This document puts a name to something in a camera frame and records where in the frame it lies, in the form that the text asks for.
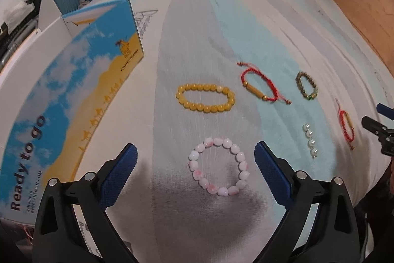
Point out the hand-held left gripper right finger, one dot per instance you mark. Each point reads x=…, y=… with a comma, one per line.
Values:
x=274, y=174

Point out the sky print cardboard box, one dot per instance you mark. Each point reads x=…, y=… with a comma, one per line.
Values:
x=70, y=90

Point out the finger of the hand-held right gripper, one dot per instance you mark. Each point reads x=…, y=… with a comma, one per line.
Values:
x=386, y=110
x=377, y=127

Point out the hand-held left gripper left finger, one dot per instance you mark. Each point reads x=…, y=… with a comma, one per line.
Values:
x=120, y=171

